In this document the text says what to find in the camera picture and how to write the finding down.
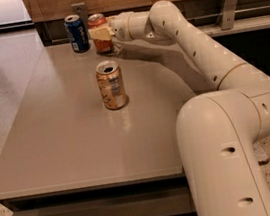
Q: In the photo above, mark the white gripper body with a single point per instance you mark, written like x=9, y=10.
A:
x=120, y=27

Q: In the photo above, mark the red coke can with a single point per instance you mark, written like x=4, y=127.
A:
x=96, y=20

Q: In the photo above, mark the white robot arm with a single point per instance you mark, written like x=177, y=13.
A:
x=216, y=131

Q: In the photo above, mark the blue pepsi can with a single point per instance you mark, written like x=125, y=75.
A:
x=76, y=33

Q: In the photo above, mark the orange soda can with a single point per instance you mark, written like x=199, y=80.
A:
x=110, y=83

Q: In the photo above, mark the upper grey drawer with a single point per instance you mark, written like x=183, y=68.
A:
x=162, y=203

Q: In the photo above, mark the left metal bracket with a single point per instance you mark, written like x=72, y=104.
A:
x=80, y=9

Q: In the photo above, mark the metal bracket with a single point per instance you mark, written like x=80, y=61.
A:
x=227, y=15
x=80, y=9

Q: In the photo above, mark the right metal bracket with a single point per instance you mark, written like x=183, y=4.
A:
x=227, y=15

